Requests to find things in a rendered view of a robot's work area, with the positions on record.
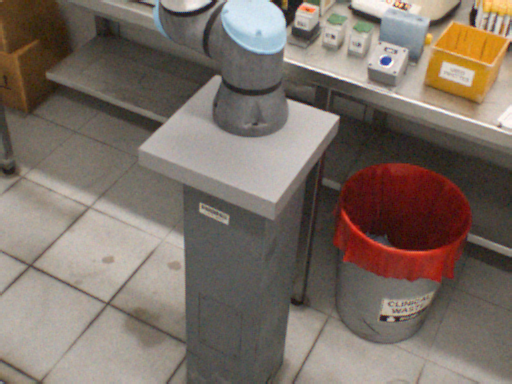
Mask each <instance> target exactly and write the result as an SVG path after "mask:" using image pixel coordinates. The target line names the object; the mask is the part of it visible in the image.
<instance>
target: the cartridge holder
mask: <svg viewBox="0 0 512 384"><path fill-rule="evenodd" d="M322 30H323V27H320V22H319V21H318V22H317V23H316V25H315V26H314V27H313V28H312V29H311V30H310V31H308V30H304V29H301V28H298V27H295V24H294V25H293V26H292V33H291V34H289V35H288V36H287V37H286V41H287V43H291V44H295V45H298V46H301V47H304V48H307V47H308V46H310V45H311V44H312V43H313V41H314V40H315V39H316V38H317V37H318V35H319V34H320V33H321V32H322Z"/></svg>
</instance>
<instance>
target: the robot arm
mask: <svg viewBox="0 0 512 384"><path fill-rule="evenodd" d="M154 3H155V4H157V6H155V7H154V8H153V19H154V24H156V26H157V28H158V30H159V31H160V32H161V33H162V34H163V35H164V36H166V37H167V38H169V39H170V40H171V41H173V43H176V44H178V45H182V46H185V47H187V48H189V49H191V50H194V51H196V52H198V53H201V54H203V55H205V56H207V57H209V58H211V59H214V60H216V62H219V63H220V64H221V65H222V80H221V83H220V86H219V88H218V91H217V93H216V96H215V98H214V102H213V118H214V120H215V123H216V124H217V125H218V126H219V127H220V128H221V129H222V130H224V131H226V132H228V133H230V134H234V135H238V136H243V137H261V136H266V135H269V134H273V133H275V132H277V131H279V130H280V129H282V128H283V127H284V125H285V124H286V122H287V118H288V103H287V99H286V97H285V94H284V90H283V86H282V73H283V60H284V47H285V43H286V31H285V18H284V15H283V13H282V12H281V11H280V9H279V8H278V7H277V6H275V5H274V3H272V2H271V1H268V0H154Z"/></svg>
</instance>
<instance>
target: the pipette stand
mask: <svg viewBox="0 0 512 384"><path fill-rule="evenodd" d="M406 13H407V12H403V11H399V10H394V9H391V7H388V9H387V10H386V12H385V13H384V14H383V18H382V24H380V30H379V36H378V41H383V42H387V43H390V44H393V46H397V47H401V48H404V49H407V50H408V61H409V62H408V65H411V66H416V63H418V61H419V59H420V58H421V56H422V54H423V52H424V44H425V39H426V35H427V31H428V25H429V21H430V18H426V17H423V16H419V15H414V14H410V13H409V14H408V17H406ZM378 41H377V42H378Z"/></svg>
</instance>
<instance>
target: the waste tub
mask: <svg viewBox="0 0 512 384"><path fill-rule="evenodd" d="M509 41H510V38H506V37H503V36H500V35H497V34H493V33H489V32H486V30H483V29H479V28H475V27H472V26H469V25H466V24H461V23H458V22H455V21H452V22H451V23H450V24H449V26H447V27H446V28H445V30H444V32H443V33H442V34H441V35H440V37H439V38H438V39H437V40H436V42H435V43H434V44H432V45H431V53H430V57H429V62H428V67H427V71H426V75H425V79H424V85H425V86H428V87H431V88H435V89H437V90H440V91H443V92H446V93H449V94H453V95H456V96H458V97H461V98H464V99H468V100H471V101H474V102H477V104H481V101H483V100H484V98H485V96H486V95H487V93H488V92H489V90H490V88H491V87H492V84H493V82H494V81H495V79H496V78H498V76H499V73H500V70H501V65H502V62H503V59H504V56H505V53H506V49H507V46H508V43H509Z"/></svg>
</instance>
